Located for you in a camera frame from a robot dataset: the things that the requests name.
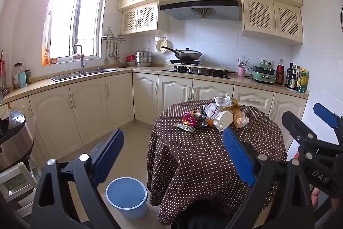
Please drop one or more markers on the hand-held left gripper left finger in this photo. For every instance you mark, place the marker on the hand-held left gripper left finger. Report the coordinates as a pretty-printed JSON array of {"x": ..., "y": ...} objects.
[{"x": 108, "y": 156}]

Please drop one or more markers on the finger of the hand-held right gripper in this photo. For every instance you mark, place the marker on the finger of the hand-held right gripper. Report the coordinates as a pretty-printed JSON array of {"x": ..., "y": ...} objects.
[
  {"x": 294, "y": 124},
  {"x": 324, "y": 112}
]

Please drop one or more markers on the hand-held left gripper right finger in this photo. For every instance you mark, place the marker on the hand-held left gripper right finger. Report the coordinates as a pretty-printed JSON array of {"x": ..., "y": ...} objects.
[{"x": 237, "y": 154}]

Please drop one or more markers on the clear plastic bag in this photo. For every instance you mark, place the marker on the clear plastic bag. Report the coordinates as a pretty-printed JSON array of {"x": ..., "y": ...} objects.
[{"x": 240, "y": 119}]

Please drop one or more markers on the blue plastic bucket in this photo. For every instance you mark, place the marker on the blue plastic bucket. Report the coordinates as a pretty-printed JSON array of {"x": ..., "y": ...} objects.
[{"x": 126, "y": 196}]

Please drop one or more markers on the person's right hand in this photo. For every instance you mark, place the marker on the person's right hand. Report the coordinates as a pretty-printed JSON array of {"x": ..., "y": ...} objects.
[{"x": 316, "y": 194}]

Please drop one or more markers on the brown polka-dot tablecloth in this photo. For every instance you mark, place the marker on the brown polka-dot tablecloth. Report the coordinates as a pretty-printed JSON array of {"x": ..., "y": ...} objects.
[{"x": 203, "y": 159}]

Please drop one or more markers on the white paper bag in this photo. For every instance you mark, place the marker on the white paper bag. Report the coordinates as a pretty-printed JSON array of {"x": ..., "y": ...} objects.
[{"x": 223, "y": 120}]

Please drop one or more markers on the small orange peel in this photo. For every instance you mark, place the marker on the small orange peel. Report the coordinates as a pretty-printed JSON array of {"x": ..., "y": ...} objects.
[{"x": 210, "y": 123}]

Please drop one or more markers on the brown sauce bottle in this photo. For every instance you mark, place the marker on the brown sauce bottle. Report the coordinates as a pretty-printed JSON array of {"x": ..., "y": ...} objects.
[{"x": 294, "y": 80}]

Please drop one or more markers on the dark glass bottle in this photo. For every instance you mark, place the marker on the dark glass bottle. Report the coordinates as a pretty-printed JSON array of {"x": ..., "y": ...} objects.
[{"x": 289, "y": 77}]

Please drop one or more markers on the dark blue snack wrapper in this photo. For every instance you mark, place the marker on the dark blue snack wrapper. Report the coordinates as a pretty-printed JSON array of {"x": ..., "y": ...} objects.
[{"x": 201, "y": 122}]

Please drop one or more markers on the gold brown wrapper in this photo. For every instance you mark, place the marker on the gold brown wrapper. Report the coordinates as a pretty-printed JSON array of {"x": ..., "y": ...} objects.
[{"x": 235, "y": 103}]

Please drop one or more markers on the red capped sauce bottle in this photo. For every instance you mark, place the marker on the red capped sauce bottle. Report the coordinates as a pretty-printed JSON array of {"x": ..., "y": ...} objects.
[{"x": 280, "y": 74}]

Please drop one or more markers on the cream base cabinets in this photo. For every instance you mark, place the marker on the cream base cabinets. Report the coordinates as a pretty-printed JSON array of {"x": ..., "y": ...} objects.
[{"x": 85, "y": 108}]

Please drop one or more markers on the crumpled silver foil bag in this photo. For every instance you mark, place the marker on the crumpled silver foil bag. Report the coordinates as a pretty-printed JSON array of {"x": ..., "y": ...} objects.
[{"x": 222, "y": 101}]

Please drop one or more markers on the green electric grill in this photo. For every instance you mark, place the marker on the green electric grill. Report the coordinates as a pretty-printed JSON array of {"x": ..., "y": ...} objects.
[{"x": 264, "y": 74}]

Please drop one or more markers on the flat silver wrapper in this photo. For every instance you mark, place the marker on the flat silver wrapper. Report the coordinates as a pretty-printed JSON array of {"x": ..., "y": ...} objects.
[{"x": 184, "y": 127}]

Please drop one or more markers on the pink purple candy wrapper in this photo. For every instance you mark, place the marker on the pink purple candy wrapper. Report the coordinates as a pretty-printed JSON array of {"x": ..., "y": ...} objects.
[{"x": 189, "y": 119}]

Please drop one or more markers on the pink utensil holder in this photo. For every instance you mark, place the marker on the pink utensil holder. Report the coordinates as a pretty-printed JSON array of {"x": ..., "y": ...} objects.
[{"x": 241, "y": 72}]

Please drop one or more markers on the steel sink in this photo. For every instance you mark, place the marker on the steel sink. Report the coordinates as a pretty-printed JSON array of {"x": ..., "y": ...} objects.
[{"x": 80, "y": 74}]

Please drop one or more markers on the black gas stove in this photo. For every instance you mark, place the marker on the black gas stove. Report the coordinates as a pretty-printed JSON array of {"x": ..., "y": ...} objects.
[{"x": 198, "y": 70}]

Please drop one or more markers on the white stool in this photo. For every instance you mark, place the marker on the white stool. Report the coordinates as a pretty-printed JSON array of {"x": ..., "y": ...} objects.
[{"x": 16, "y": 178}]

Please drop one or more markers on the white bowl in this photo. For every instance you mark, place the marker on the white bowl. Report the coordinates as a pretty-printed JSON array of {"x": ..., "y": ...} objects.
[{"x": 131, "y": 63}]

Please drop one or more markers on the silver rice cooker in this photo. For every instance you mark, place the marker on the silver rice cooker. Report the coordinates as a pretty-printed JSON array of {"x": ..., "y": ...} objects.
[{"x": 13, "y": 137}]

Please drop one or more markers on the metal spatula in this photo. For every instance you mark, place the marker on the metal spatula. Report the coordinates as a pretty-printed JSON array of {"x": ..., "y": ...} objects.
[{"x": 106, "y": 59}]

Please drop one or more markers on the metal faucet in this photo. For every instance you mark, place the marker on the metal faucet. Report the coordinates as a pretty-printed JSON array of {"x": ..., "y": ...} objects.
[{"x": 81, "y": 62}]

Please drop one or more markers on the metal ladle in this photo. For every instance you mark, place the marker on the metal ladle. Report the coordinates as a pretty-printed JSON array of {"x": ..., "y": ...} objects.
[{"x": 117, "y": 58}]

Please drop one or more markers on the red container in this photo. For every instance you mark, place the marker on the red container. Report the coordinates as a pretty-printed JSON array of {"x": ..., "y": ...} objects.
[{"x": 131, "y": 58}]

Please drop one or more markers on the steel steamer pot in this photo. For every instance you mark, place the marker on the steel steamer pot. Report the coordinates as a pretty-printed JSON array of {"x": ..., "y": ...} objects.
[{"x": 144, "y": 58}]

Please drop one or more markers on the cream lattice door cabinet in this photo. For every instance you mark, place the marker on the cream lattice door cabinet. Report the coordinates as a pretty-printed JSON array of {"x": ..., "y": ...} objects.
[
  {"x": 139, "y": 18},
  {"x": 270, "y": 17}
]

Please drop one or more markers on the black wok with lid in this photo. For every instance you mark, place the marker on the black wok with lid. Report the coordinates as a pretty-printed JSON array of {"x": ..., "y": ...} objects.
[{"x": 187, "y": 54}]

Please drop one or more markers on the green box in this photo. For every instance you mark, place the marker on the green box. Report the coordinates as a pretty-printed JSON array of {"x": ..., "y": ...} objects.
[{"x": 22, "y": 80}]

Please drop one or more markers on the cream round perforated lid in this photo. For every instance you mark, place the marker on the cream round perforated lid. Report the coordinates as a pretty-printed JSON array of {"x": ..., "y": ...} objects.
[{"x": 162, "y": 46}]

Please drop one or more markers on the glass jar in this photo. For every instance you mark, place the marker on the glass jar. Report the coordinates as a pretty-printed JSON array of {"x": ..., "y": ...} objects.
[{"x": 18, "y": 69}]

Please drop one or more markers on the kitchen window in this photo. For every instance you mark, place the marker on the kitchen window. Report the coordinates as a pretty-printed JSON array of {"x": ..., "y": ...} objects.
[{"x": 69, "y": 19}]

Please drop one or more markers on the range hood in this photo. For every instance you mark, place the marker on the range hood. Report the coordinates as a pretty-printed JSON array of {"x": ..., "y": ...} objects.
[{"x": 201, "y": 7}]

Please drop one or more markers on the white wall socket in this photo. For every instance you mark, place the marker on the white wall socket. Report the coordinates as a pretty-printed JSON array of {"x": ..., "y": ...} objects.
[{"x": 267, "y": 61}]

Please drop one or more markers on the wall utensil rack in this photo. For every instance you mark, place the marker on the wall utensil rack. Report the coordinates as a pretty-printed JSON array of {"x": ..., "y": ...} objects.
[{"x": 114, "y": 37}]

